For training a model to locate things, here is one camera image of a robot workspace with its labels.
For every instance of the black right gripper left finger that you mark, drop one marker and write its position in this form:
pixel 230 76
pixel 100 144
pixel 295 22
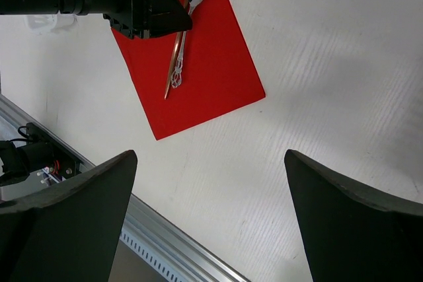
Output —
pixel 69 231

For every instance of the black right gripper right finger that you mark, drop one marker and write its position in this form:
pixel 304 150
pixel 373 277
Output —
pixel 352 231

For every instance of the copper knife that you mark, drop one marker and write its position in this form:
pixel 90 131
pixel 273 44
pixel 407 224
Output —
pixel 174 55

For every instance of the red paper napkin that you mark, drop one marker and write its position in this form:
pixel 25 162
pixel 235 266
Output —
pixel 218 74

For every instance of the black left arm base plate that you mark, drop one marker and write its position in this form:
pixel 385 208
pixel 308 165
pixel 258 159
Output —
pixel 36 150

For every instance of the white slotted cable duct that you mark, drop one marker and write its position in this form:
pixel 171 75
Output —
pixel 154 261

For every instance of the aluminium front rail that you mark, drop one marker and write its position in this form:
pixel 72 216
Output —
pixel 184 254

